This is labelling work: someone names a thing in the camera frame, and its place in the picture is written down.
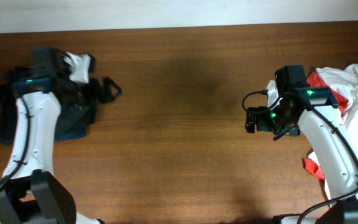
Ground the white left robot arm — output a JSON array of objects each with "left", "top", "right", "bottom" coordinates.
[{"left": 0, "top": 47, "right": 122, "bottom": 224}]

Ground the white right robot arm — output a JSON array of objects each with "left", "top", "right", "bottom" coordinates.
[{"left": 244, "top": 65, "right": 358, "bottom": 223}]

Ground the folded dark clothes stack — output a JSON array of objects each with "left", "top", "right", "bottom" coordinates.
[{"left": 0, "top": 67, "right": 99, "bottom": 146}]

